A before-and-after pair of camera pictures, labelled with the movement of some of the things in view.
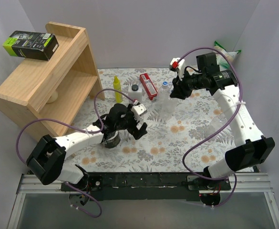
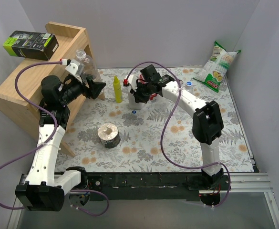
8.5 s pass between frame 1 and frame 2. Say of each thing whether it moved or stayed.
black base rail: stayed
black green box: stayed
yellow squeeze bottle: stayed
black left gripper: moved
